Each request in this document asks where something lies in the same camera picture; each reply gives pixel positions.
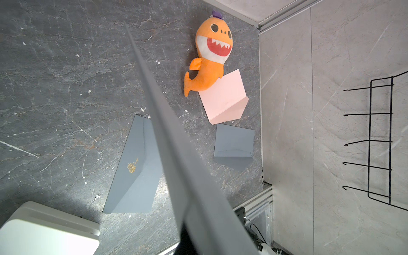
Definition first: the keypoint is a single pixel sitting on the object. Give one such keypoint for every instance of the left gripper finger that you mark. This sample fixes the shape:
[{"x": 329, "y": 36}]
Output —
[{"x": 185, "y": 246}]

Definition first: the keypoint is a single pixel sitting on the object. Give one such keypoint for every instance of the grey envelope gold rose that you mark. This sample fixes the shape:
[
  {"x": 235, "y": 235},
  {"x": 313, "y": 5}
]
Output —
[{"x": 185, "y": 173}]

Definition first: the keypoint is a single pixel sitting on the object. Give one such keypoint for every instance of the grey envelope front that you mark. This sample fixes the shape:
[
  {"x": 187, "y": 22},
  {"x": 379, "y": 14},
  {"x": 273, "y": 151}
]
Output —
[{"x": 234, "y": 147}]

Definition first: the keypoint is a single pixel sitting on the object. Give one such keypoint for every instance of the grey envelope under pink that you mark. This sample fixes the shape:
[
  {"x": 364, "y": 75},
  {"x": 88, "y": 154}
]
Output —
[{"x": 137, "y": 176}]

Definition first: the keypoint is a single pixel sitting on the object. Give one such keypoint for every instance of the white rectangular box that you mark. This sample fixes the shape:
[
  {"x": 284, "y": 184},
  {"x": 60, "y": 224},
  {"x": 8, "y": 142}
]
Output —
[{"x": 35, "y": 229}]

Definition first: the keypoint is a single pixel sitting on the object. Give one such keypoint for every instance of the orange shark plush toy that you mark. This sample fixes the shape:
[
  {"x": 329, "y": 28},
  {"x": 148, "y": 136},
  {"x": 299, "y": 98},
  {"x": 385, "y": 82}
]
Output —
[{"x": 214, "y": 43}]

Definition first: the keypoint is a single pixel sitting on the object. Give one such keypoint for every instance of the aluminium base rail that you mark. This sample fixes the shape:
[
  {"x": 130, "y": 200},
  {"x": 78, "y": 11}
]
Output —
[{"x": 217, "y": 229}]

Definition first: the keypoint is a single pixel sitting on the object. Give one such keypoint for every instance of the black wire hook rack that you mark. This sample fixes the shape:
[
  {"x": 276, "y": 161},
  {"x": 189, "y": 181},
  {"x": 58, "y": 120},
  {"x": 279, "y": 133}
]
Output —
[{"x": 386, "y": 82}]

